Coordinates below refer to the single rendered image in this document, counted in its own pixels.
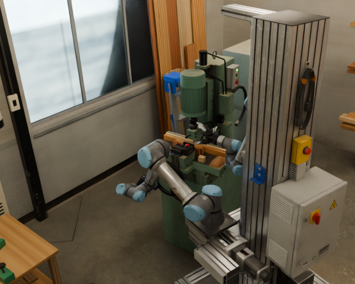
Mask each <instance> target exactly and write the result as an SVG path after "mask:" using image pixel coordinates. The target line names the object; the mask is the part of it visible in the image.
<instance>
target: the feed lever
mask: <svg viewBox="0 0 355 284"><path fill-rule="evenodd" d="M224 116H225V115H224V114H223V115H222V116H220V115H217V116H216V117H215V120H212V121H208V122H204V123H202V124H203V125H205V124H208V123H212V122H216V123H220V124H222V123H223V122H224ZM197 126H198V125H190V126H189V128H190V129H191V130H192V129H194V128H195V127H197Z"/></svg>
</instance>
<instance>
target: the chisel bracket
mask: <svg viewBox="0 0 355 284"><path fill-rule="evenodd" d="M201 133H202V129H200V128H198V127H197V129H195V130H191V129H187V136H188V135H190V136H189V137H188V138H187V139H191V140H195V139H196V138H198V137H200V136H201V135H202V134H201Z"/></svg>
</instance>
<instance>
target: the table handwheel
mask: <svg viewBox="0 0 355 284"><path fill-rule="evenodd" d="M166 162H167V163H168V164H169V165H170V166H171V167H172V168H173V169H174V170H175V172H176V173H177V174H178V175H179V176H180V178H181V179H182V180H183V181H184V177H183V174H182V173H181V171H180V170H179V169H178V168H177V167H176V166H175V165H174V164H173V163H171V162H169V161H166ZM184 182H185V181H184ZM157 184H158V185H160V183H159V182H158V180H157ZM159 189H160V190H161V191H162V192H163V193H164V194H166V195H168V196H173V197H176V196H177V195H176V194H175V193H174V192H173V191H172V190H171V189H170V191H171V192H169V191H167V190H166V189H164V188H163V187H162V186H161V185H160V187H159Z"/></svg>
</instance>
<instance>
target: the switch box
mask: <svg viewBox="0 0 355 284"><path fill-rule="evenodd" d="M236 69H238V72H237V73H236ZM236 74H238V76H237V78H236ZM226 78H227V88H230V89H234V88H235V87H237V86H238V85H239V65H237V64H232V65H230V66H228V67H226ZM236 81H238V84H237V85H236ZM235 85H236V86H235Z"/></svg>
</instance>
